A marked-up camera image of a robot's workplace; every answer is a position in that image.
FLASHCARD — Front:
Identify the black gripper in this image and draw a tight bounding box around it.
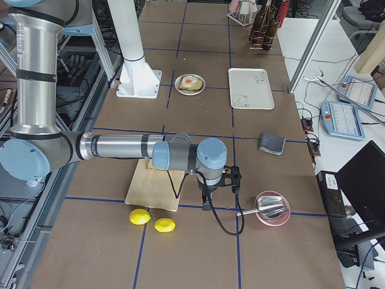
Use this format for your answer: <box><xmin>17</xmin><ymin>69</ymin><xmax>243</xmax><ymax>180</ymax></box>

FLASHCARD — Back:
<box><xmin>200</xmin><ymin>183</ymin><xmax>217</xmax><ymax>211</ymax></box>

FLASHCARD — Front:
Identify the bread slice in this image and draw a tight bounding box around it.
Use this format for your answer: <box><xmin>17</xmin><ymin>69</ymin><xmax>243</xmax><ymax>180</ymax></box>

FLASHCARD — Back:
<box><xmin>179</xmin><ymin>78</ymin><xmax>203</xmax><ymax>92</ymax></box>
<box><xmin>146</xmin><ymin>159</ymin><xmax>167</xmax><ymax>173</ymax></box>

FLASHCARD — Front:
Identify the cream bear tray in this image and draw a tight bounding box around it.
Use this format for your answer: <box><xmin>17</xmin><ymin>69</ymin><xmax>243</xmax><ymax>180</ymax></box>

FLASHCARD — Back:
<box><xmin>228</xmin><ymin>68</ymin><xmax>274</xmax><ymax>110</ymax></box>

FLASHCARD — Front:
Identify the white round plate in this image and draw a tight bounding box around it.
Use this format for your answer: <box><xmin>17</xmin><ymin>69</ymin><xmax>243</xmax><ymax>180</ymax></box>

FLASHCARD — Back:
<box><xmin>174</xmin><ymin>73</ymin><xmax>206</xmax><ymax>96</ymax></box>

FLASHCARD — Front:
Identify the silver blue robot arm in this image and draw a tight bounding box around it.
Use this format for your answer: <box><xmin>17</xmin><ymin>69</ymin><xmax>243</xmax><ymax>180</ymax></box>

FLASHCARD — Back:
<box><xmin>1</xmin><ymin>1</ymin><xmax>227</xmax><ymax>210</ymax></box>

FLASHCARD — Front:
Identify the yellow lemon right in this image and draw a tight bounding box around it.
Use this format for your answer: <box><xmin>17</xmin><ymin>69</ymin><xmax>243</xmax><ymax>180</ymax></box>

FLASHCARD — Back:
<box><xmin>154</xmin><ymin>218</ymin><xmax>176</xmax><ymax>233</ymax></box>

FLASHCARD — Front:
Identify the yellow lemon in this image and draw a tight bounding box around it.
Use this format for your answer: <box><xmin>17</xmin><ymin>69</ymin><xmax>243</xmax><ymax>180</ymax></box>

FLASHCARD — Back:
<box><xmin>154</xmin><ymin>218</ymin><xmax>176</xmax><ymax>233</ymax></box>
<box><xmin>129</xmin><ymin>208</ymin><xmax>151</xmax><ymax>225</ymax></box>

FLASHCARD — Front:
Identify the wooden cutting board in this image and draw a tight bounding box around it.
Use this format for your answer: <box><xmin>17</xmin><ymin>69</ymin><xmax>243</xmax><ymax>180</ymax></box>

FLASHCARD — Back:
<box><xmin>125</xmin><ymin>159</ymin><xmax>179</xmax><ymax>212</ymax></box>

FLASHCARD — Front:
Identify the metal scoop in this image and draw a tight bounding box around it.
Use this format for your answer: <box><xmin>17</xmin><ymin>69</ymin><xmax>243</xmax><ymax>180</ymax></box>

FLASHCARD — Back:
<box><xmin>236</xmin><ymin>196</ymin><xmax>288</xmax><ymax>219</ymax></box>

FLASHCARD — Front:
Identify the yellow lemon left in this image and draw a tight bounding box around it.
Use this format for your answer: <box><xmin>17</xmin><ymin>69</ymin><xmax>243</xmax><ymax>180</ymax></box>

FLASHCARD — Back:
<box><xmin>129</xmin><ymin>208</ymin><xmax>151</xmax><ymax>225</ymax></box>

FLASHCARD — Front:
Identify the pink bowl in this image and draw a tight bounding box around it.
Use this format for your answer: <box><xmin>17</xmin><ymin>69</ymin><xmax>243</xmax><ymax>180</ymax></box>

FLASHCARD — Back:
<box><xmin>254</xmin><ymin>191</ymin><xmax>291</xmax><ymax>226</ymax></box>

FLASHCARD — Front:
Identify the grey folded cloth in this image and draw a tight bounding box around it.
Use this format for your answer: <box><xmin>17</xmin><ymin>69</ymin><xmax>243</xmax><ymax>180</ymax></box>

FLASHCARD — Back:
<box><xmin>259</xmin><ymin>132</ymin><xmax>286</xmax><ymax>155</ymax></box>

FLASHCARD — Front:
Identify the bread slice under egg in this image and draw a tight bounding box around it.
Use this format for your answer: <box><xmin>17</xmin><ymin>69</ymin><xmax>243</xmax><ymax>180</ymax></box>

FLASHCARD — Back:
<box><xmin>179</xmin><ymin>78</ymin><xmax>203</xmax><ymax>92</ymax></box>

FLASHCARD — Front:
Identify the fried egg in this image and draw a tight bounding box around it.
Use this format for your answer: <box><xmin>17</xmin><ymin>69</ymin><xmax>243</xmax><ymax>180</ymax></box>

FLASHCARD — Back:
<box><xmin>180</xmin><ymin>76</ymin><xmax>198</xmax><ymax>87</ymax></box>

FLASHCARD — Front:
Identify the black computer box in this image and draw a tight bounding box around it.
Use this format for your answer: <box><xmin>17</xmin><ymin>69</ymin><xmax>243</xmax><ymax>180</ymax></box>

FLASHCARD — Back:
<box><xmin>316</xmin><ymin>170</ymin><xmax>346</xmax><ymax>218</ymax></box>

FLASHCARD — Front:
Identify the blue teach pendant near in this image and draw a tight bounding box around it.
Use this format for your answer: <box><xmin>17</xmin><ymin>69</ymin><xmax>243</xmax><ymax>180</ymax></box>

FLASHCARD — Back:
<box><xmin>321</xmin><ymin>101</ymin><xmax>365</xmax><ymax>141</ymax></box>

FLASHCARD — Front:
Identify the blue teach pendant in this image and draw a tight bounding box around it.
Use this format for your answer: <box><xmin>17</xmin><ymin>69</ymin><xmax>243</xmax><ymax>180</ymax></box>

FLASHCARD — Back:
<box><xmin>321</xmin><ymin>101</ymin><xmax>365</xmax><ymax>141</ymax></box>
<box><xmin>337</xmin><ymin>75</ymin><xmax>378</xmax><ymax>110</ymax></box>

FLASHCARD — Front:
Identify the black laptop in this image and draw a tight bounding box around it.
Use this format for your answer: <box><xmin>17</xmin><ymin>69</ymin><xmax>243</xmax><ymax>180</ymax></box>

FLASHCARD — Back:
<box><xmin>336</xmin><ymin>140</ymin><xmax>384</xmax><ymax>225</ymax></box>

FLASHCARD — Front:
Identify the dark wine bottle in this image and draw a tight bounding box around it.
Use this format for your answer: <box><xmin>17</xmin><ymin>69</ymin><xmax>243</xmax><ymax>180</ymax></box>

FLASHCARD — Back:
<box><xmin>262</xmin><ymin>1</ymin><xmax>283</xmax><ymax>51</ymax></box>
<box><xmin>249</xmin><ymin>0</ymin><xmax>270</xmax><ymax>45</ymax></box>

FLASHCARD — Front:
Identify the blue teach pendant far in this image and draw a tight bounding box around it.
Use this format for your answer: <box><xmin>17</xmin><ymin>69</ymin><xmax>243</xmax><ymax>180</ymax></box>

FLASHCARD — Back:
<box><xmin>337</xmin><ymin>75</ymin><xmax>378</xmax><ymax>110</ymax></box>

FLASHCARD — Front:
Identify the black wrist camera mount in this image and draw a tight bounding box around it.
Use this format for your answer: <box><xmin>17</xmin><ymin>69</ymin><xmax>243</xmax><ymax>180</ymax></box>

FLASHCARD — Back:
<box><xmin>216</xmin><ymin>166</ymin><xmax>242</xmax><ymax>194</ymax></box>

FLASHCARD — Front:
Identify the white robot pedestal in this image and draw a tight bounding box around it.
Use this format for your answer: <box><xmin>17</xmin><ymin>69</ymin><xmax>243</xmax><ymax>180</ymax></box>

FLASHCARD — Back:
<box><xmin>108</xmin><ymin>0</ymin><xmax>162</xmax><ymax>99</ymax></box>

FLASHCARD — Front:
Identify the copper wire bottle rack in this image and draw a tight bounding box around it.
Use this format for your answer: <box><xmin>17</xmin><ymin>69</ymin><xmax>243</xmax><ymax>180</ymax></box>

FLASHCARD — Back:
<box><xmin>248</xmin><ymin>19</ymin><xmax>269</xmax><ymax>49</ymax></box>

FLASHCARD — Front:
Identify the white wire cup rack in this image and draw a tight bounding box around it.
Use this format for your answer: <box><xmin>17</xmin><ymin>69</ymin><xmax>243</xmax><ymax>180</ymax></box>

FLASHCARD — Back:
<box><xmin>227</xmin><ymin>0</ymin><xmax>257</xmax><ymax>26</ymax></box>

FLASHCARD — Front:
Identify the aluminium frame post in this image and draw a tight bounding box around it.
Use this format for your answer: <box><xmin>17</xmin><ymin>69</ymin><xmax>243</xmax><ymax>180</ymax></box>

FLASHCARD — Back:
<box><xmin>288</xmin><ymin>0</ymin><xmax>341</xmax><ymax>93</ymax></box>

